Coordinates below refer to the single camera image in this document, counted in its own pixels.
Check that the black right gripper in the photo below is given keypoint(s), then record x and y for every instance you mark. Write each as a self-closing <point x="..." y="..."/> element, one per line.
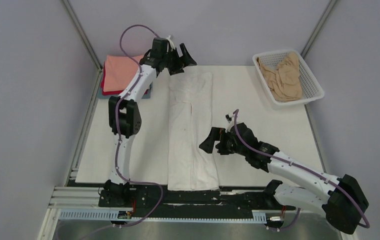
<point x="215" y="135"/>

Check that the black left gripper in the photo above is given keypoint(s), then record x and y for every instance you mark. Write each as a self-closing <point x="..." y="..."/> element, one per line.
<point x="188" y="60"/>

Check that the white t shirt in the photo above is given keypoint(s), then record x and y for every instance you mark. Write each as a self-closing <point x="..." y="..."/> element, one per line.
<point x="190" y="121"/>

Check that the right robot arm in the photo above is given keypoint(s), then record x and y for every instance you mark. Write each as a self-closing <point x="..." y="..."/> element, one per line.
<point x="340" y="200"/>

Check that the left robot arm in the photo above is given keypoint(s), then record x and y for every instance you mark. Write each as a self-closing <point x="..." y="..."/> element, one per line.
<point x="125" y="118"/>

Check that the folded blue t shirt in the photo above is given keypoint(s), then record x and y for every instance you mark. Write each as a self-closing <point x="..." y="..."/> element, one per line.
<point x="102" y="96"/>

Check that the folded peach t shirt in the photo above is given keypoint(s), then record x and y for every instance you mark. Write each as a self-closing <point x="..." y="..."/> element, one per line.
<point x="120" y="72"/>

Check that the folded red t shirt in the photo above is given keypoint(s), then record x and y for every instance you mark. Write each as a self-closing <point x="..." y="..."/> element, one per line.
<point x="103" y="81"/>

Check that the beige crumpled t shirt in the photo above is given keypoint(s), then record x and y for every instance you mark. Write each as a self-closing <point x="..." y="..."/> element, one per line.
<point x="283" y="81"/>

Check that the white plastic basket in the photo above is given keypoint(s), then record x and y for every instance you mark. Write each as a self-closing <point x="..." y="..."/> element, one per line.
<point x="312" y="90"/>

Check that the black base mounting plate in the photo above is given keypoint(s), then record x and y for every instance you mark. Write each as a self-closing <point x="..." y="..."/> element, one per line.
<point x="224" y="202"/>

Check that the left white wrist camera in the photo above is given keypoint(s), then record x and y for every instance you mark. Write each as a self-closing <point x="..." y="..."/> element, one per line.
<point x="171" y="43"/>

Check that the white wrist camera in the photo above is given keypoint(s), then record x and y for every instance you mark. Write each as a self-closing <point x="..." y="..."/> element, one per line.
<point x="231" y="120"/>
<point x="171" y="43"/>

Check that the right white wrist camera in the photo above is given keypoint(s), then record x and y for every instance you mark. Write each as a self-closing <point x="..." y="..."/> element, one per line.
<point x="231" y="120"/>

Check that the white slotted cable duct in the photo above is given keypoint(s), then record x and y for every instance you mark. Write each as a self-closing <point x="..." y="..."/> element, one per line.
<point x="255" y="217"/>

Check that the left aluminium frame post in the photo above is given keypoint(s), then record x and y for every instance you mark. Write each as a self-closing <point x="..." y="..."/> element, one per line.
<point x="81" y="33"/>

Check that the aluminium frame post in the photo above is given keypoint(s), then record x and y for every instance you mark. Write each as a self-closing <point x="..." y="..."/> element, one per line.
<point x="330" y="7"/>
<point x="81" y="33"/>

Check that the right aluminium frame post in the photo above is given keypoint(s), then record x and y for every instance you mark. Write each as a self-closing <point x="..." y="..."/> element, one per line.
<point x="330" y="7"/>

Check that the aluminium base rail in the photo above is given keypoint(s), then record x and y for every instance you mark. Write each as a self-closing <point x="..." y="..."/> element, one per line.
<point x="85" y="198"/>

